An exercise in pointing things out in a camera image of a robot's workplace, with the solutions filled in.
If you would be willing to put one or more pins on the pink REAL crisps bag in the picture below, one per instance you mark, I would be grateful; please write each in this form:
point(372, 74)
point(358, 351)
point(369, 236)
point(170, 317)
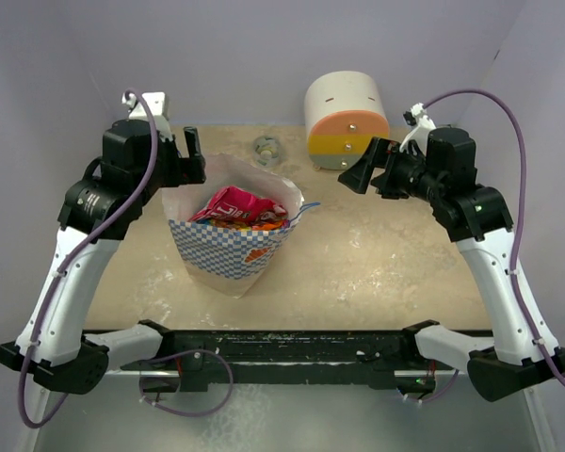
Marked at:
point(232, 203)

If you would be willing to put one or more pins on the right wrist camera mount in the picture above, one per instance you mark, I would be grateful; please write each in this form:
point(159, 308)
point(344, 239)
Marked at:
point(417, 118)

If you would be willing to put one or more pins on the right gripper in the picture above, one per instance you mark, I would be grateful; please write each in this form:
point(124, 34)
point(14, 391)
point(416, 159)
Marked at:
point(380, 153)

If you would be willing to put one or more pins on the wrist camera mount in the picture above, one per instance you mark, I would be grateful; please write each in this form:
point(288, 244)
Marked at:
point(155, 102)
point(417, 118)

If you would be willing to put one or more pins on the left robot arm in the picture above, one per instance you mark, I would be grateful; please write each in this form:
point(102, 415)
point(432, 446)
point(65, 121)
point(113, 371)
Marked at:
point(94, 219)

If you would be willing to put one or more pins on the white mini drawer cabinet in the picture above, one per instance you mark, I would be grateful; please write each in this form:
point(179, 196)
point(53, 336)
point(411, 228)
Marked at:
point(343, 112)

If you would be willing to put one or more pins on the checkered paper bag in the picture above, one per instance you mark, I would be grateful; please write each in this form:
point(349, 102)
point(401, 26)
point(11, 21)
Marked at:
point(225, 259)

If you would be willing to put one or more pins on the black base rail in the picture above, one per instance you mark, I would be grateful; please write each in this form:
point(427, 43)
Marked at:
point(368, 358)

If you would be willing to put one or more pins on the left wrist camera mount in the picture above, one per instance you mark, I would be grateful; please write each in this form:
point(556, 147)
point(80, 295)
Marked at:
point(155, 102)

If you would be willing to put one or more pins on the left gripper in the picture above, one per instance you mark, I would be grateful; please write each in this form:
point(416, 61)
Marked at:
point(184, 169)

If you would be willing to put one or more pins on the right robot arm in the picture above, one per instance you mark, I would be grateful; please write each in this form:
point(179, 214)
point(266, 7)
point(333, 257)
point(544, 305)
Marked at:
point(522, 352)

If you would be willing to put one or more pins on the orange snack packet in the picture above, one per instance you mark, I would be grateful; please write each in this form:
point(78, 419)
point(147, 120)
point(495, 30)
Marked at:
point(268, 221)

